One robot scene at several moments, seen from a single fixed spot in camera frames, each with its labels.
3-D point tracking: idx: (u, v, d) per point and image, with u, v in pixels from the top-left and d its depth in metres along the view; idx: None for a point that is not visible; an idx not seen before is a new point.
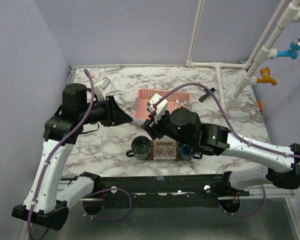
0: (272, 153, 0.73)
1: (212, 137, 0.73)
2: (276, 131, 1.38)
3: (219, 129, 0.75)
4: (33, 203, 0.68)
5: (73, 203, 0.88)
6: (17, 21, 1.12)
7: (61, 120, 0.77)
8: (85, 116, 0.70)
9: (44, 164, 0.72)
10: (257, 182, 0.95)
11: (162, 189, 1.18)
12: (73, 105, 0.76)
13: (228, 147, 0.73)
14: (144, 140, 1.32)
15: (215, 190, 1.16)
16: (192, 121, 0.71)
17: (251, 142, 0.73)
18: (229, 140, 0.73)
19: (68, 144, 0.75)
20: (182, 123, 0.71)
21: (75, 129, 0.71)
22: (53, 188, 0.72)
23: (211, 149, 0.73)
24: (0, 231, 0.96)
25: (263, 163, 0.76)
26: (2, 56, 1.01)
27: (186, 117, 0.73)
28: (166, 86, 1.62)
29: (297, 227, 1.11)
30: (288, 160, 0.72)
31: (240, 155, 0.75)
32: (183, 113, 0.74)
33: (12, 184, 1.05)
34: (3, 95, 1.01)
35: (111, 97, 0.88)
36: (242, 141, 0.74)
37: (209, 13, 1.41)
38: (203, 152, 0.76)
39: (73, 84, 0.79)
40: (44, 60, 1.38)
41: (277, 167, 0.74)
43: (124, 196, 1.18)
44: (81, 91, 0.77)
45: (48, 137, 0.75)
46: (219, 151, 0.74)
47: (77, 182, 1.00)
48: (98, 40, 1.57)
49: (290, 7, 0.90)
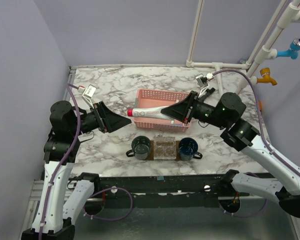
0: (290, 171, 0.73)
1: (241, 132, 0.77)
2: (276, 132, 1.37)
3: (250, 128, 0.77)
4: (42, 224, 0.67)
5: (77, 217, 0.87)
6: (17, 21, 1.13)
7: (59, 141, 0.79)
8: (78, 130, 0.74)
9: (48, 185, 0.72)
10: (259, 193, 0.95)
11: (162, 189, 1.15)
12: (65, 127, 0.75)
13: (250, 146, 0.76)
14: (144, 140, 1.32)
15: (215, 190, 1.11)
16: (239, 111, 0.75)
17: (274, 151, 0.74)
18: (254, 140, 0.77)
19: (69, 163, 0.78)
20: (230, 107, 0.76)
21: (72, 145, 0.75)
22: (60, 207, 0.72)
23: (233, 140, 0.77)
24: (0, 231, 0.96)
25: (275, 176, 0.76)
26: (0, 55, 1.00)
27: (235, 104, 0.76)
28: (166, 86, 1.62)
29: (297, 227, 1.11)
30: None
31: (258, 159, 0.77)
32: (236, 100, 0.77)
33: (12, 184, 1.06)
34: (3, 95, 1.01)
35: (100, 104, 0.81)
36: (266, 147, 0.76)
37: (209, 14, 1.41)
38: (225, 141, 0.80)
39: (55, 104, 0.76)
40: (43, 60, 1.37)
41: (289, 185, 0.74)
43: (124, 194, 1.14)
44: (68, 112, 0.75)
45: (48, 159, 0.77)
46: (240, 147, 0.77)
47: (78, 189, 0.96)
48: (98, 40, 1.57)
49: (290, 7, 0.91)
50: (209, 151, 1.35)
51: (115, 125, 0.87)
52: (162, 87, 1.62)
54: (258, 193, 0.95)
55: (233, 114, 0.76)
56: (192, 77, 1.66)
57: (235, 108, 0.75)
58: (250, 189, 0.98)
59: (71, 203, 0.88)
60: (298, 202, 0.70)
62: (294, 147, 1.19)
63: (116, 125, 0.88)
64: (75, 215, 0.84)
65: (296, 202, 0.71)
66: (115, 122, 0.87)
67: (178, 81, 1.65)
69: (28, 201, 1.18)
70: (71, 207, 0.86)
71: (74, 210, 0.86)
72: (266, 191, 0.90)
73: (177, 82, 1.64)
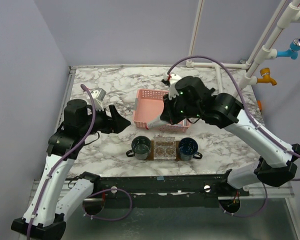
0: (274, 145, 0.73)
1: (226, 108, 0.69)
2: (276, 132, 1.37)
3: (234, 102, 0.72)
4: (33, 216, 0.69)
5: (70, 214, 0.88)
6: (17, 21, 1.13)
7: (64, 136, 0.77)
8: (90, 127, 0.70)
9: (46, 178, 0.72)
10: (250, 179, 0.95)
11: (162, 189, 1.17)
12: (74, 121, 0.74)
13: (236, 122, 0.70)
14: (144, 140, 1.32)
15: (215, 190, 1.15)
16: (194, 85, 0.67)
17: (260, 126, 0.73)
18: (240, 116, 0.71)
19: (70, 159, 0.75)
20: (183, 86, 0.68)
21: (76, 146, 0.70)
22: (54, 202, 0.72)
23: (218, 118, 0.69)
24: (0, 231, 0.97)
25: (259, 151, 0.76)
26: (1, 55, 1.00)
27: (187, 81, 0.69)
28: (167, 86, 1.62)
29: (297, 226, 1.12)
30: (285, 156, 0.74)
31: (244, 136, 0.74)
32: (187, 78, 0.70)
33: (13, 184, 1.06)
34: (4, 95, 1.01)
35: (111, 106, 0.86)
36: (251, 122, 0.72)
37: (209, 14, 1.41)
38: (210, 122, 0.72)
39: (72, 100, 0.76)
40: (44, 60, 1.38)
41: (273, 159, 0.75)
43: (124, 196, 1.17)
44: (82, 108, 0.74)
45: (51, 152, 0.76)
46: (224, 123, 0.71)
47: (76, 187, 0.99)
48: (98, 41, 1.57)
49: (290, 7, 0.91)
50: (209, 151, 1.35)
51: (122, 124, 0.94)
52: (162, 87, 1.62)
54: (251, 180, 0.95)
55: (194, 93, 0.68)
56: None
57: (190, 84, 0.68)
58: (243, 180, 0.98)
59: (67, 199, 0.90)
60: (280, 174, 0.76)
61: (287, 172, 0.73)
62: None
63: (122, 125, 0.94)
64: (68, 212, 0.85)
65: (278, 175, 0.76)
66: (121, 123, 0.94)
67: None
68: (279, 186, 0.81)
69: (28, 201, 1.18)
70: (66, 203, 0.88)
71: (69, 206, 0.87)
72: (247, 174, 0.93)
73: None
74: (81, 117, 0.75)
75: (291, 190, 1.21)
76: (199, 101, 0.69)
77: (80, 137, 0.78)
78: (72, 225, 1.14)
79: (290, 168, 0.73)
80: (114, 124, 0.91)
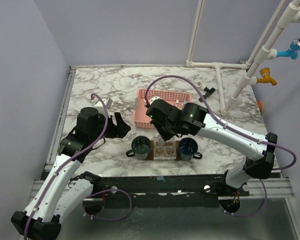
0: (246, 139, 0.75)
1: (190, 116, 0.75)
2: (276, 132, 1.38)
3: (199, 108, 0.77)
4: (35, 209, 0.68)
5: (66, 217, 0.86)
6: (17, 22, 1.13)
7: (75, 139, 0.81)
8: (103, 131, 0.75)
9: (53, 174, 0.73)
10: (243, 177, 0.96)
11: (162, 189, 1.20)
12: (85, 126, 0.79)
13: (203, 127, 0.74)
14: (144, 140, 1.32)
15: (215, 190, 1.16)
16: (156, 106, 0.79)
17: (227, 125, 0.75)
18: (206, 120, 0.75)
19: (77, 161, 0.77)
20: (149, 110, 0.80)
21: (85, 149, 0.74)
22: (56, 199, 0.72)
23: (187, 127, 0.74)
24: (0, 231, 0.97)
25: (236, 147, 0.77)
26: (0, 55, 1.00)
27: (151, 105, 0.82)
28: (166, 86, 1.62)
29: (297, 226, 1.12)
30: (260, 146, 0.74)
31: (215, 137, 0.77)
32: (152, 101, 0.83)
33: (13, 184, 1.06)
34: (4, 95, 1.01)
35: (117, 113, 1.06)
36: (218, 123, 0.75)
37: (209, 14, 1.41)
38: (183, 132, 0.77)
39: (86, 108, 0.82)
40: (44, 60, 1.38)
41: (250, 153, 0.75)
43: (124, 196, 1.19)
44: (94, 115, 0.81)
45: (61, 152, 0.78)
46: (194, 130, 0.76)
47: (76, 188, 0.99)
48: (98, 41, 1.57)
49: (290, 7, 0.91)
50: (209, 151, 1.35)
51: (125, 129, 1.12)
52: (162, 87, 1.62)
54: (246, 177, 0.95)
55: (160, 112, 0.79)
56: (192, 77, 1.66)
57: (153, 105, 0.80)
58: (236, 178, 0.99)
59: (64, 200, 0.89)
60: (262, 166, 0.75)
61: (265, 161, 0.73)
62: (294, 147, 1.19)
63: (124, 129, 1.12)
64: (65, 213, 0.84)
65: (261, 167, 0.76)
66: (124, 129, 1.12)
67: (178, 81, 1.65)
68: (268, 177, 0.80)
69: (28, 201, 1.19)
70: (63, 204, 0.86)
71: (66, 208, 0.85)
72: (241, 172, 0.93)
73: (177, 82, 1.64)
74: (92, 123, 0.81)
75: (292, 190, 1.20)
76: (167, 116, 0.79)
77: (89, 143, 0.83)
78: (72, 225, 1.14)
79: (267, 157, 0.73)
80: (118, 130, 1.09)
